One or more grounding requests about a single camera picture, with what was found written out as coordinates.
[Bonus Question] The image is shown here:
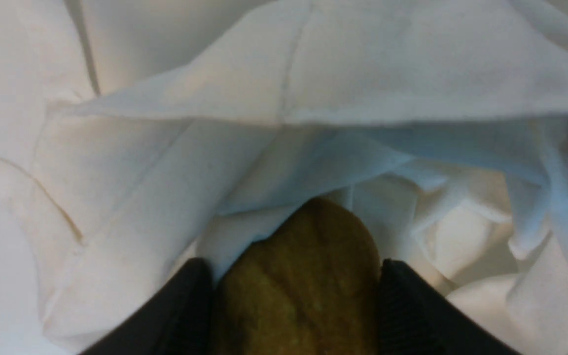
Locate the white cloth tote bag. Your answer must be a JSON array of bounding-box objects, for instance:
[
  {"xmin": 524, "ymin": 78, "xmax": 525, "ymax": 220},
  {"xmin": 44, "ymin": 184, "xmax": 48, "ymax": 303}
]
[{"xmin": 0, "ymin": 0, "xmax": 568, "ymax": 355}]

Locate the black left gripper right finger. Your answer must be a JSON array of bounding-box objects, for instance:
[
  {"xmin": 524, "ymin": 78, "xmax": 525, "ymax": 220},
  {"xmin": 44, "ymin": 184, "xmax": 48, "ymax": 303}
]
[{"xmin": 377, "ymin": 259, "xmax": 516, "ymax": 355}]

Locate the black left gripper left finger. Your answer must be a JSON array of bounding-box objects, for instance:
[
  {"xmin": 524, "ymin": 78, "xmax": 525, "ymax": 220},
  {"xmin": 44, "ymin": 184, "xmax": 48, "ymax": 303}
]
[{"xmin": 82, "ymin": 258, "xmax": 214, "ymax": 355}]

